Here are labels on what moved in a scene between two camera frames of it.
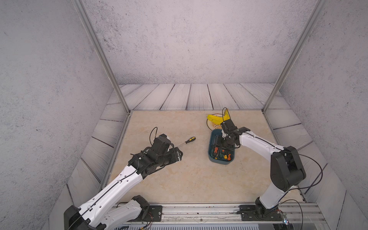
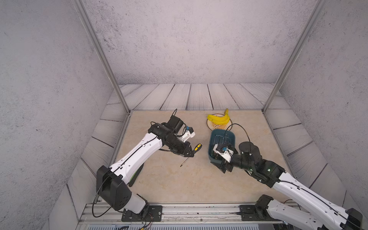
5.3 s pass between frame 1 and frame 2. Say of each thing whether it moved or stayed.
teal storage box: stayed
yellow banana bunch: stayed
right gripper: moved
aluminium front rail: stayed
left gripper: moved
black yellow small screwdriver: moved
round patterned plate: stayed
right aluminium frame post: stayed
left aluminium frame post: stayed
